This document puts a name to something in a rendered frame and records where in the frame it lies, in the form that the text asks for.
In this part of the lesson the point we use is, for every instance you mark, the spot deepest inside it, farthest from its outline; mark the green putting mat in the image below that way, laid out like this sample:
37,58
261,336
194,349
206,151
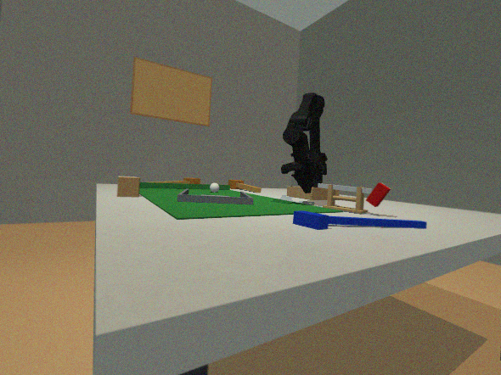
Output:
166,199

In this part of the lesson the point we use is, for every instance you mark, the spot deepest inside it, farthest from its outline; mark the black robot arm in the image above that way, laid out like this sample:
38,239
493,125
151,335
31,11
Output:
307,118

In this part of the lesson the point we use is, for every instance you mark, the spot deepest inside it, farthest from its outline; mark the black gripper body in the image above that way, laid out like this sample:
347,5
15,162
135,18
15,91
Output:
297,166

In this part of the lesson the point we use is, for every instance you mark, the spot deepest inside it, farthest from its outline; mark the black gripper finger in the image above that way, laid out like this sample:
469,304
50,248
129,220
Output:
310,178
301,178

